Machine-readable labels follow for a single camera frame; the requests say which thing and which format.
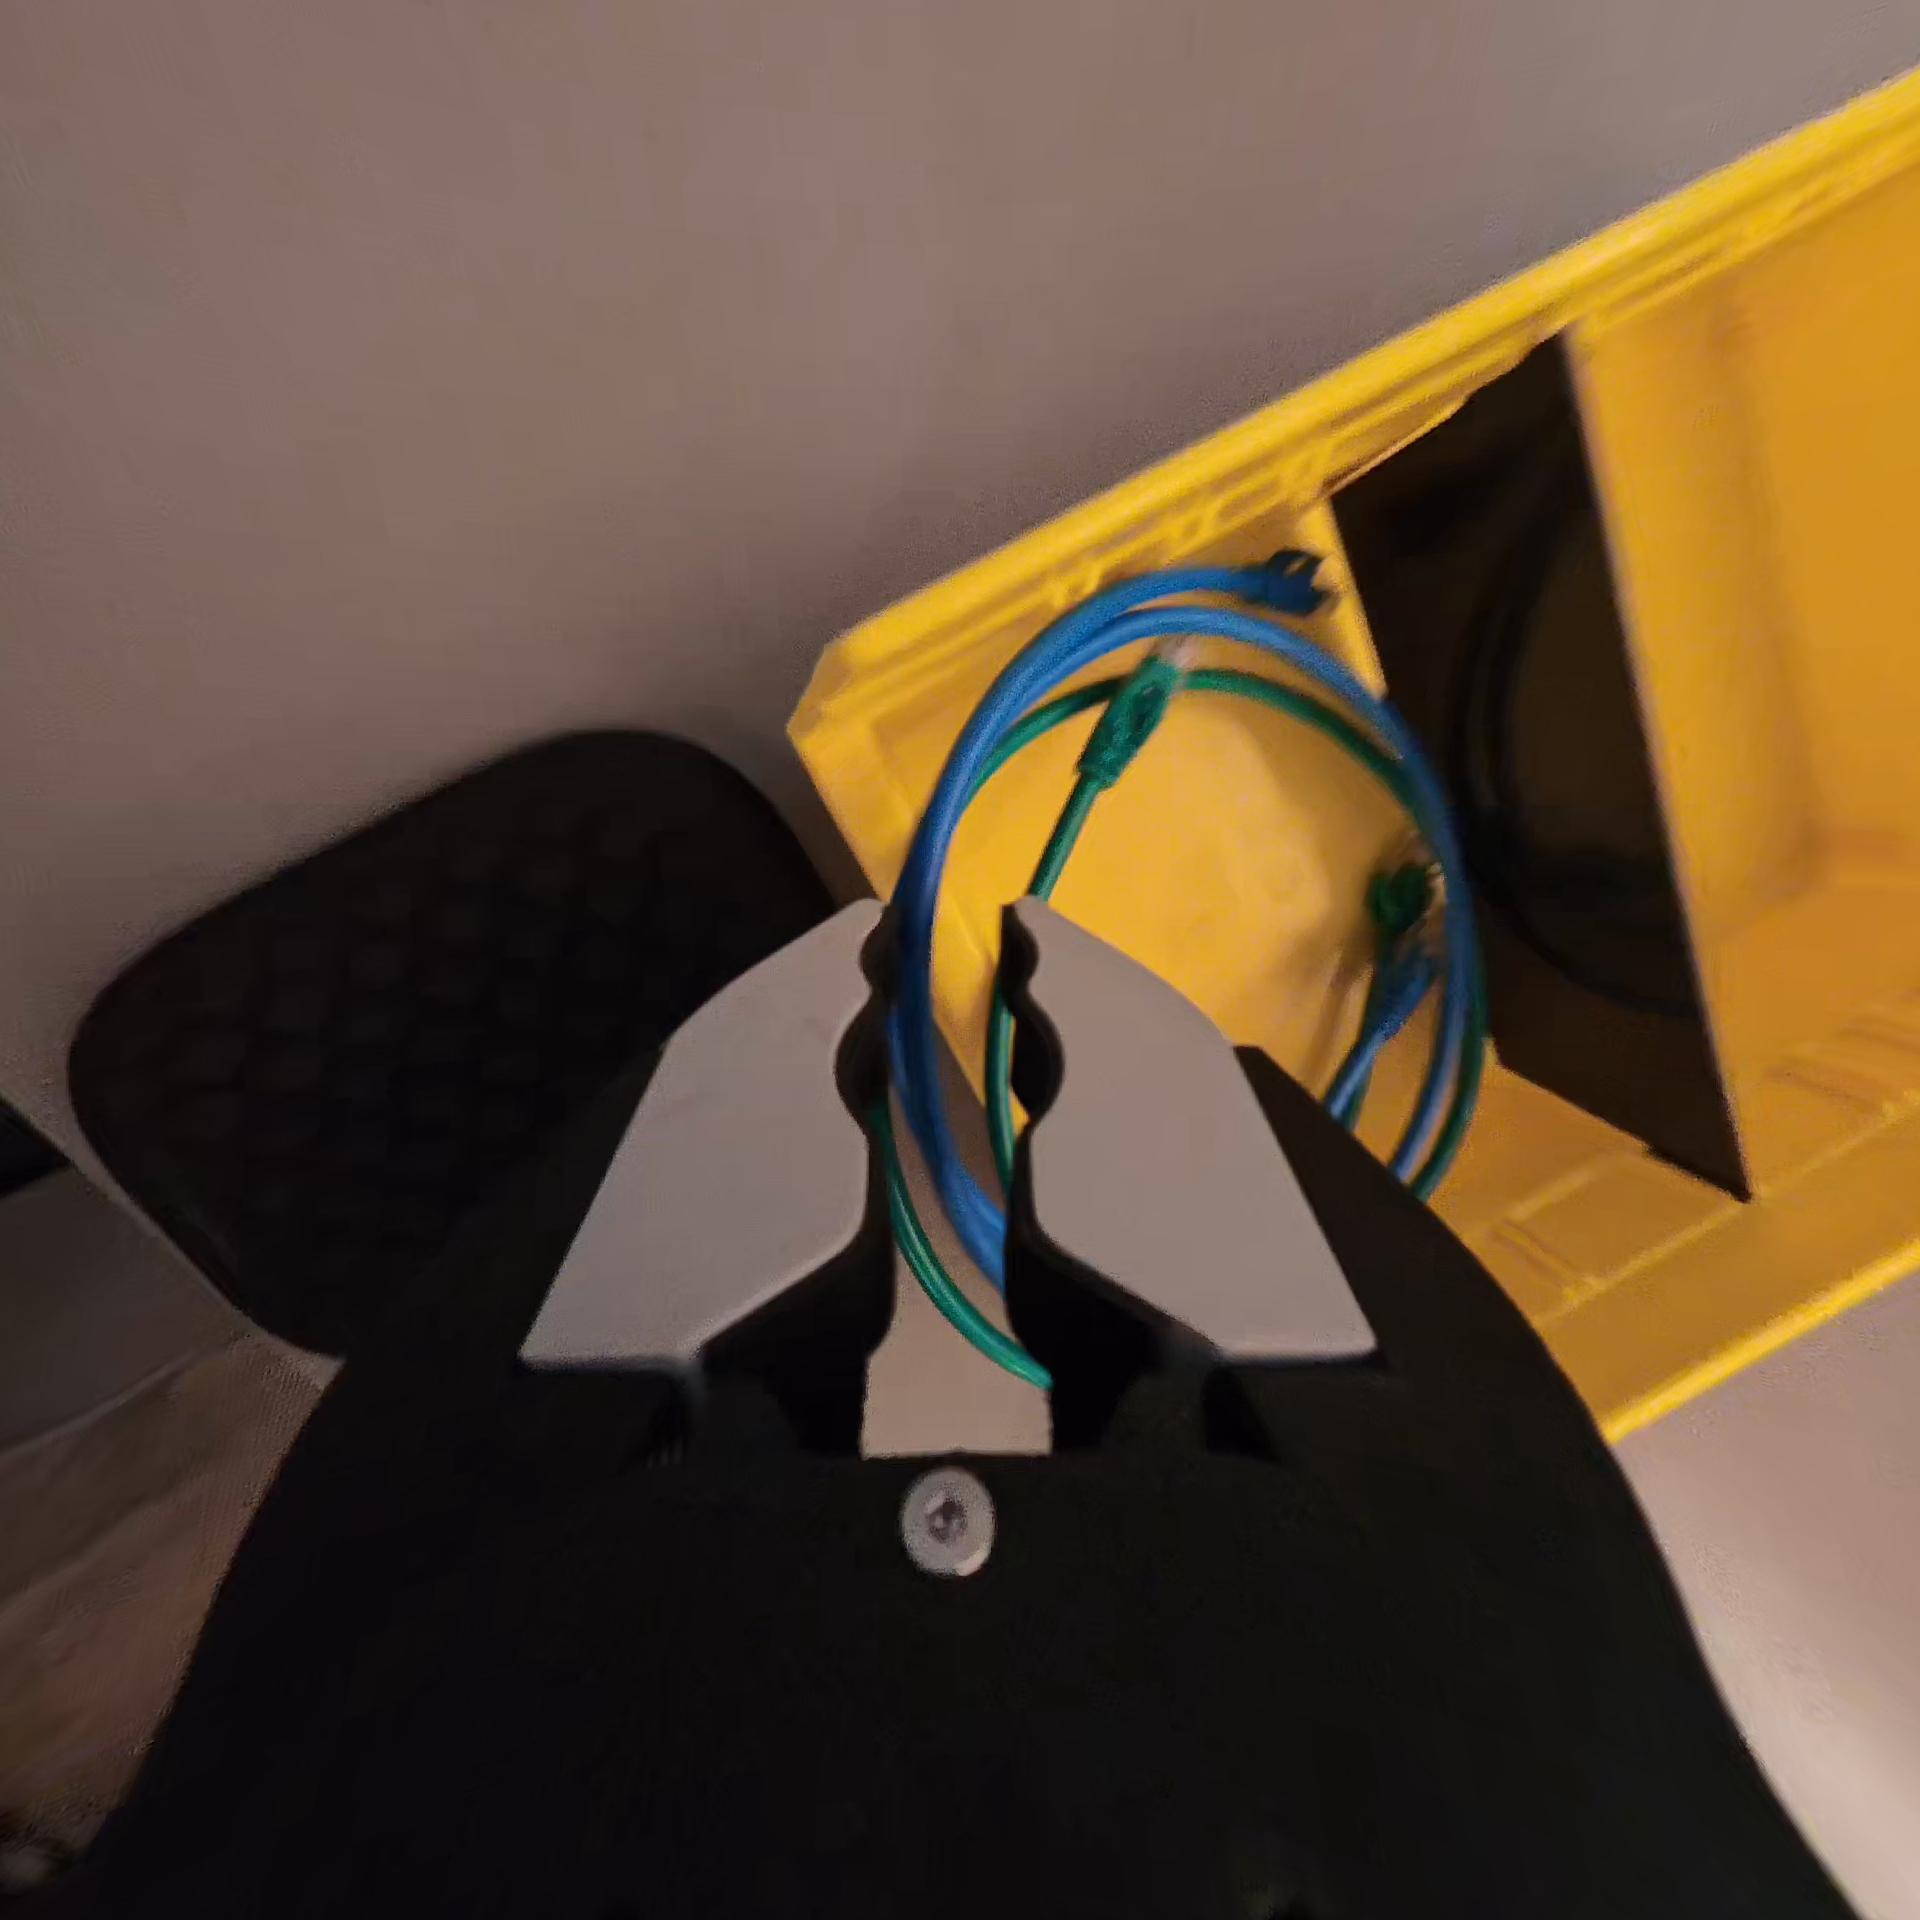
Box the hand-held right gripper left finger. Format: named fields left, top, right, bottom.
left=518, top=900, right=904, bottom=1374

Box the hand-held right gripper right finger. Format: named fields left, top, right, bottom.
left=996, top=896, right=1384, bottom=1366

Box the blue ethernet cable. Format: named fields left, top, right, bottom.
left=886, top=550, right=1480, bottom=1292

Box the green ethernet cable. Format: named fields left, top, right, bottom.
left=872, top=652, right=1491, bottom=1389

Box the yellow plastic bin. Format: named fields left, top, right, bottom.
left=786, top=65, right=1920, bottom=1441

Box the black mesh wrist rest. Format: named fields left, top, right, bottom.
left=67, top=729, right=834, bottom=1359

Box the black bin divider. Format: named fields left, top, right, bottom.
left=1332, top=335, right=1754, bottom=1202

